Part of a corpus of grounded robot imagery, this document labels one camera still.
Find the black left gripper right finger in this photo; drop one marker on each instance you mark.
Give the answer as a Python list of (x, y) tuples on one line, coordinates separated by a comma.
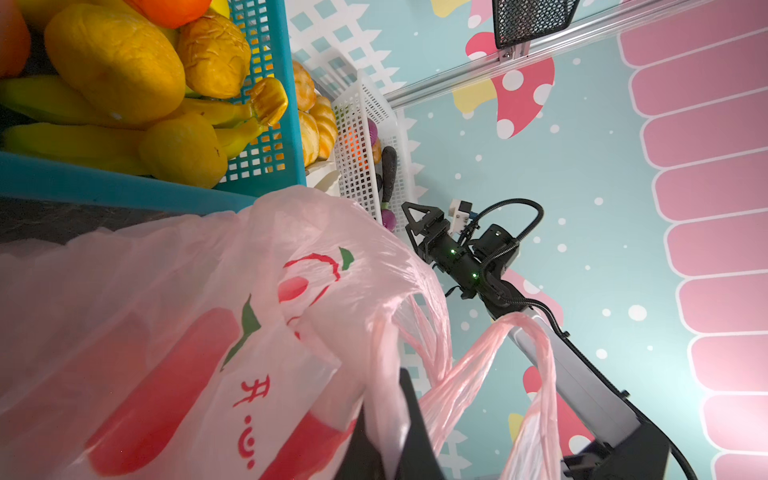
[(418, 461)]

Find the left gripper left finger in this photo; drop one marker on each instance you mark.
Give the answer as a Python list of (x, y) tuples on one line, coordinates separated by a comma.
[(362, 461)]

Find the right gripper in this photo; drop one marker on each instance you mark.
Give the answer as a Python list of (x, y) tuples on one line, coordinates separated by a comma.
[(476, 267)]

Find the pink plastic grocery bag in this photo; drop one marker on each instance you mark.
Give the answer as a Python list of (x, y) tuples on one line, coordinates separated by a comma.
[(239, 345)]

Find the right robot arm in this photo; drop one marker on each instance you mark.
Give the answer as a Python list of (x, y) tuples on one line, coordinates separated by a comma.
[(626, 444)]

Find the long dark eggplant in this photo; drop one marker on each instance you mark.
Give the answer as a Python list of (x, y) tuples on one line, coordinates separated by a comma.
[(389, 165)]

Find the white plastic vegetable basket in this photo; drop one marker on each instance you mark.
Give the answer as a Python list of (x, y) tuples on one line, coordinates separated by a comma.
[(358, 105)]

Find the small striped bread roll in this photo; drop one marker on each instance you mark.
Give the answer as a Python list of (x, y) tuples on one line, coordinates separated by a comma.
[(318, 127)]

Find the teal plastic fruit basket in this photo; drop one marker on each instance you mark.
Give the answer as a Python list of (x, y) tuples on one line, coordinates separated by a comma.
[(273, 162)]

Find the orange tomato fruit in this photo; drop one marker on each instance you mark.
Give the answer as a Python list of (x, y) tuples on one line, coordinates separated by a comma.
[(170, 14)]

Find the yellow lemon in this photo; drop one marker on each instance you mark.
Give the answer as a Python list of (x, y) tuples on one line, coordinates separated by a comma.
[(122, 64)]

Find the banana bunch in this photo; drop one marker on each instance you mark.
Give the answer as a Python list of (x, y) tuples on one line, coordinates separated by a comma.
[(192, 146)]

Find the orange tangerine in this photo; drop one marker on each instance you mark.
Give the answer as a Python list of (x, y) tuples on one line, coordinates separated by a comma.
[(15, 40)]

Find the black mesh wall basket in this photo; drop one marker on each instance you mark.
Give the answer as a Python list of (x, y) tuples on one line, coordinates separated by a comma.
[(520, 21)]

